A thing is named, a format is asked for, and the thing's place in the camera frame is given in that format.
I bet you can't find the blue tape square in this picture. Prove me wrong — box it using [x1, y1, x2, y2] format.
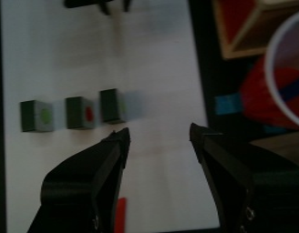
[214, 92, 244, 116]

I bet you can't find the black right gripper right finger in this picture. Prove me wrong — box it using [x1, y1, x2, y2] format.
[188, 122, 299, 233]

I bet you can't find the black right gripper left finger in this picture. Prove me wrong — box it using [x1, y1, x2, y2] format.
[26, 127, 131, 233]

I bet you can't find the sushi piece red centre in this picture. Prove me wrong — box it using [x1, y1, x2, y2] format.
[64, 96, 97, 130]

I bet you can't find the sushi piece green centre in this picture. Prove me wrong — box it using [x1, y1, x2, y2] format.
[20, 99, 56, 133]
[98, 88, 128, 125]

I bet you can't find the wooden box red inside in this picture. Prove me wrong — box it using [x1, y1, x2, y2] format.
[211, 0, 299, 60]

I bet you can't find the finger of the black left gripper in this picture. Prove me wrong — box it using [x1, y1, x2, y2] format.
[97, 1, 113, 16]
[121, 0, 132, 14]

